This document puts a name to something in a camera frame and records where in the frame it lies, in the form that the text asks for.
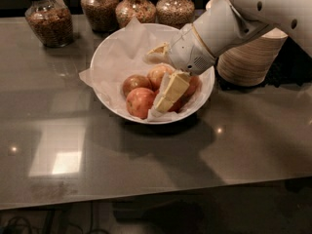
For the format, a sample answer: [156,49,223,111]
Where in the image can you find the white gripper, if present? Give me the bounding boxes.
[143,23,216,120]

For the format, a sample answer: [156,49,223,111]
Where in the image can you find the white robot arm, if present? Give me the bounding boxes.
[145,0,312,117]

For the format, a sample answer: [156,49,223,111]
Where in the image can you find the middle rear apple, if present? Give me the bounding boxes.
[147,64,174,91]

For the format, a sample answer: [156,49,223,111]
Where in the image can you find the white bowl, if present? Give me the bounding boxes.
[89,22,215,126]

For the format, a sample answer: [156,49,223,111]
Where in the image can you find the right rear apple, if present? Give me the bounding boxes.
[183,76,200,97]

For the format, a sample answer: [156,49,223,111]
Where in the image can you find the left rear apple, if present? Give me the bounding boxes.
[122,74,152,97]

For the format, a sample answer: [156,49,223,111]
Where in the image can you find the dark red front apple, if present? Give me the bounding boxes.
[169,99,182,112]

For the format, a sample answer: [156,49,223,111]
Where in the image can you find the front left apple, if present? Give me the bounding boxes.
[126,88,156,119]

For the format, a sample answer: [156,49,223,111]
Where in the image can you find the white paper liner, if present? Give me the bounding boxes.
[78,17,213,123]

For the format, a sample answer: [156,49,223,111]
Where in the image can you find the glass cereal jar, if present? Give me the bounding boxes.
[80,0,119,32]
[25,0,73,48]
[156,0,195,28]
[115,0,156,28]

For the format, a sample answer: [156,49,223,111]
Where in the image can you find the front stack paper bowls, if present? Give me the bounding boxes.
[216,28,288,87]

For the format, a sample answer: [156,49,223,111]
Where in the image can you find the stack paper bowls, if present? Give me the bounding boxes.
[216,28,288,87]
[206,0,231,13]

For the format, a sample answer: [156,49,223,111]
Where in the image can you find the rear stack paper bowls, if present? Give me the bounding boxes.
[206,0,231,13]

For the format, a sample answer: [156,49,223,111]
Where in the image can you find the leftmost glass cereal jar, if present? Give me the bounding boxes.
[25,0,73,48]

